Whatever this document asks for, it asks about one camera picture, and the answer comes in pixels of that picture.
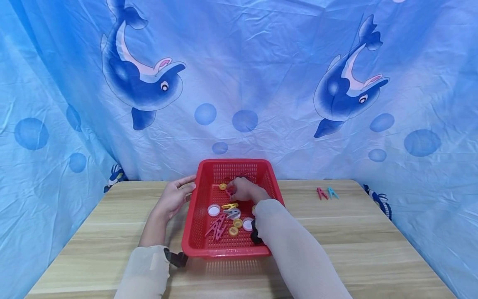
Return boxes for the person's left hand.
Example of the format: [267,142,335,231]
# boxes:
[154,175,197,221]

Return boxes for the person's right hand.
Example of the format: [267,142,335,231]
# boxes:
[226,177,271,203]

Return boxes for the red plastic mesh basket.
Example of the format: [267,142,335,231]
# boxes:
[182,159,285,259]

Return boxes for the person's left forearm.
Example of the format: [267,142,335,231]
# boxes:
[114,208,176,299]

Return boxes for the person's right forearm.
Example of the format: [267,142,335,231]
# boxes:
[254,199,354,299]

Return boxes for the black wrist band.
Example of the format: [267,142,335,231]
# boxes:
[164,248,189,268]
[250,218,263,245]

